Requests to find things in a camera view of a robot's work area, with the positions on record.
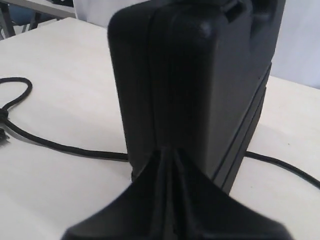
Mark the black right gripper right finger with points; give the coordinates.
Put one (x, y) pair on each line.
(204, 212)

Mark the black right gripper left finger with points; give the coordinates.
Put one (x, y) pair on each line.
(142, 212)

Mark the black plastic carrying case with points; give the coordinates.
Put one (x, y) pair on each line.
(192, 75)

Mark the metal frame in background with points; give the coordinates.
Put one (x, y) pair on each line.
(28, 14)

